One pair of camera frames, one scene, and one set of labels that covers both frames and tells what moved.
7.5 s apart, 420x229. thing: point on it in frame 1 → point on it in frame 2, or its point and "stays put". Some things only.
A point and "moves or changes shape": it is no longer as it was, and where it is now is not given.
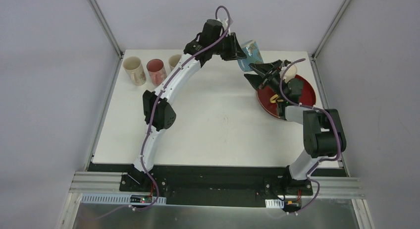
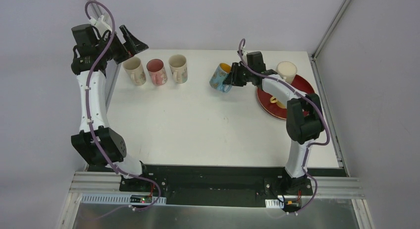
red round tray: [269, 102] stays put
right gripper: [271, 75] → [236, 73]
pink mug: [157, 72] stays put
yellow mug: [273, 98] stays put
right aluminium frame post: [340, 11] stays put
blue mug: [253, 54] moves or changes shape
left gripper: [228, 45] → [121, 47]
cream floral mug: [133, 66] stays put
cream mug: [289, 73] stays put
